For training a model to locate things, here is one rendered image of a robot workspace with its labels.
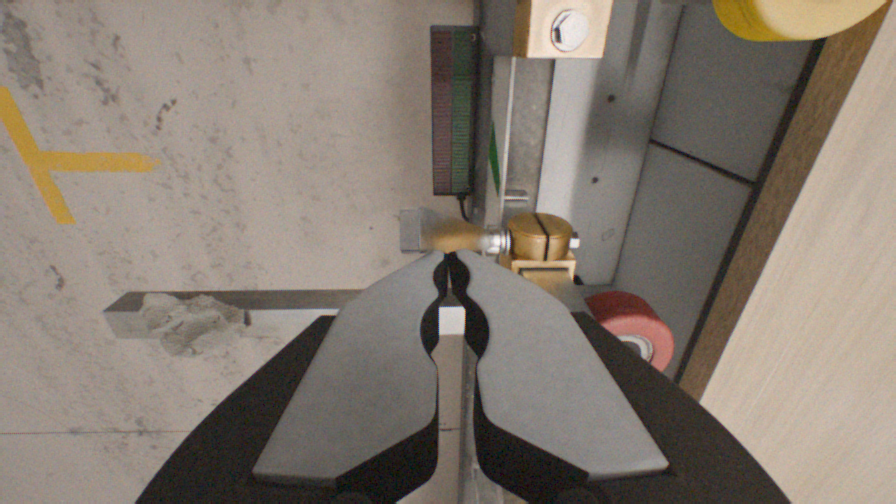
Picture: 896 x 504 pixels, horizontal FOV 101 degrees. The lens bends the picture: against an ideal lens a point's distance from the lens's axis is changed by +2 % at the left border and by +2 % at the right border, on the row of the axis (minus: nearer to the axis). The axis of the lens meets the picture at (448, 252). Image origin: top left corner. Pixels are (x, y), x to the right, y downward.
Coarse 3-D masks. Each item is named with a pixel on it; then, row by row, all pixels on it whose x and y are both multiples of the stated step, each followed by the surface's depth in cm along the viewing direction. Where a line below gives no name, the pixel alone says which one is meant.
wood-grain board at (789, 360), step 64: (832, 64) 21; (832, 128) 21; (768, 192) 25; (832, 192) 23; (768, 256) 25; (832, 256) 25; (768, 320) 27; (832, 320) 28; (704, 384) 31; (768, 384) 31; (832, 384) 31; (768, 448) 35; (832, 448) 35
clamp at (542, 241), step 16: (512, 224) 29; (528, 224) 29; (544, 224) 29; (560, 224) 29; (512, 240) 29; (528, 240) 28; (544, 240) 27; (560, 240) 27; (576, 240) 29; (512, 256) 29; (528, 256) 28; (544, 256) 29; (560, 256) 28
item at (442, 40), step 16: (448, 32) 35; (448, 48) 36; (448, 64) 37; (448, 80) 37; (448, 96) 38; (448, 112) 39; (448, 128) 39; (448, 144) 40; (448, 160) 41; (448, 176) 42; (448, 192) 43
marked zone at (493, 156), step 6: (492, 126) 37; (492, 132) 37; (492, 138) 37; (492, 144) 37; (492, 150) 37; (492, 156) 37; (492, 162) 37; (492, 168) 37; (498, 168) 34; (498, 174) 34; (498, 180) 34; (498, 186) 34; (498, 192) 34
